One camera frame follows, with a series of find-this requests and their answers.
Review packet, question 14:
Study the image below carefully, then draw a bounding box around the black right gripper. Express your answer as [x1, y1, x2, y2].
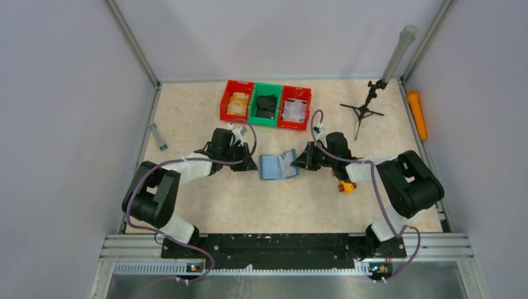
[291, 141, 337, 171]

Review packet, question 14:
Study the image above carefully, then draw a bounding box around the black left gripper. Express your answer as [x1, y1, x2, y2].
[222, 141, 258, 171]

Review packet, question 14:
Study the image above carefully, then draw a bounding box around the white VIP card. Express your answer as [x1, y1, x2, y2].
[279, 149, 296, 178]

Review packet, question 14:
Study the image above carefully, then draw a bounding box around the teal card holder wallet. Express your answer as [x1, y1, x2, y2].
[258, 154, 299, 181]

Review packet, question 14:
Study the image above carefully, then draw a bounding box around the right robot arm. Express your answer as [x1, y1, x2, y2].
[291, 132, 445, 257]

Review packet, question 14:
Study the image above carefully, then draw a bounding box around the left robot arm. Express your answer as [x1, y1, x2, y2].
[121, 126, 258, 258]

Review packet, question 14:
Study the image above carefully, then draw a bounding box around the red bin with clear bags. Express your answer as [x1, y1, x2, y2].
[277, 85, 312, 131]

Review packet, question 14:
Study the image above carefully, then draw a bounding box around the red bin with orange items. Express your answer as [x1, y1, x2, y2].
[219, 80, 255, 121]

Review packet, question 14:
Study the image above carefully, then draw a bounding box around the green plastic bin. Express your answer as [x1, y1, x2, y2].
[248, 82, 283, 127]

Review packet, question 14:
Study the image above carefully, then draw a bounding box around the black mini tripod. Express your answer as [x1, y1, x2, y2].
[339, 79, 388, 140]

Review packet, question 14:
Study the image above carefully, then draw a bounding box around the orange flashlight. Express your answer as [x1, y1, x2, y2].
[407, 90, 428, 141]

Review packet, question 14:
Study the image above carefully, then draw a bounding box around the grey cylinder on tripod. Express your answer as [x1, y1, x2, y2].
[380, 24, 418, 85]

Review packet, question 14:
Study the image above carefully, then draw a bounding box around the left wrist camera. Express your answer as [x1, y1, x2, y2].
[228, 124, 247, 144]

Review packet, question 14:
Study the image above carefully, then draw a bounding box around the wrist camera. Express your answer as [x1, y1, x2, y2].
[311, 123, 327, 142]
[228, 124, 247, 144]

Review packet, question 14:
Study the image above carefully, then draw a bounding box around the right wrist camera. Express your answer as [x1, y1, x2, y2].
[311, 123, 327, 142]

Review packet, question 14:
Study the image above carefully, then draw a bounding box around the grey bracket tool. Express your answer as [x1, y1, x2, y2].
[148, 122, 168, 151]

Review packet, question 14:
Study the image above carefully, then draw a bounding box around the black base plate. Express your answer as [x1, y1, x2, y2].
[161, 233, 407, 270]

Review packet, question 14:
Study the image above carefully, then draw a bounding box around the aluminium frame rail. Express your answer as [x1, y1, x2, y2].
[89, 232, 489, 298]

